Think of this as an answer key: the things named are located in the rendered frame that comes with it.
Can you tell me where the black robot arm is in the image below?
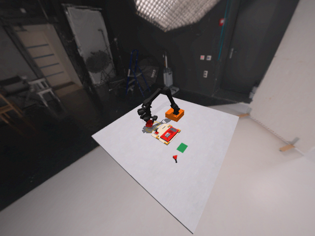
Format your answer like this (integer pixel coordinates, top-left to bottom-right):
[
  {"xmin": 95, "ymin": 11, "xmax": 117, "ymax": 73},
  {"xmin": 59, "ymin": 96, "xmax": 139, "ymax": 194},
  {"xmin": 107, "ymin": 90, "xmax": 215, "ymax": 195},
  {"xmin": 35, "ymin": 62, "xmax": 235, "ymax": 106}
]
[{"xmin": 137, "ymin": 87, "xmax": 180, "ymax": 121}]

